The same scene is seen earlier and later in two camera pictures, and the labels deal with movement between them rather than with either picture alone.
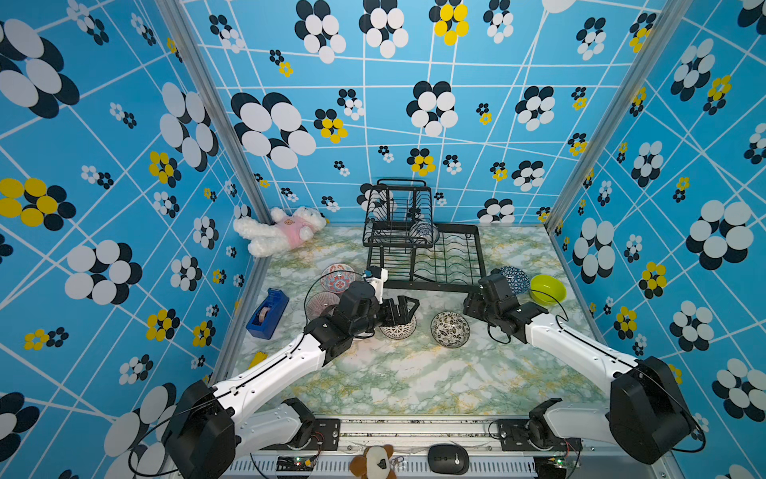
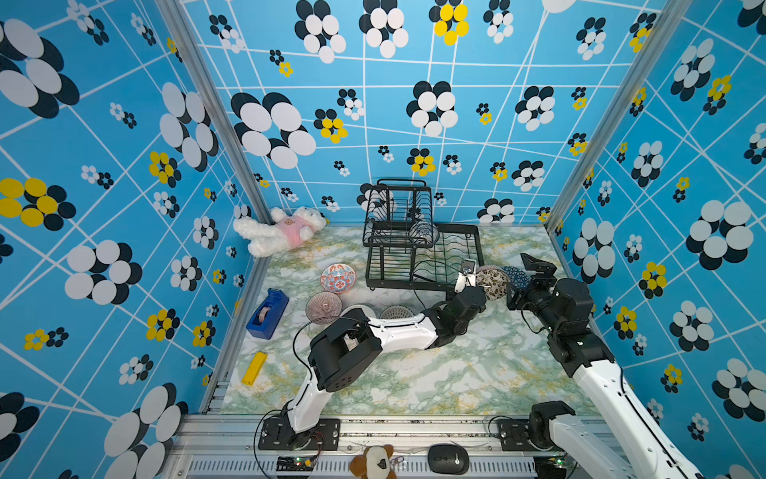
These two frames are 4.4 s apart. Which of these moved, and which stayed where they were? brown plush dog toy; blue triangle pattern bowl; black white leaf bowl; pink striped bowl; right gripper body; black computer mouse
Moved: right gripper body; black white leaf bowl
Stayed: black computer mouse; brown plush dog toy; pink striped bowl; blue triangle pattern bowl
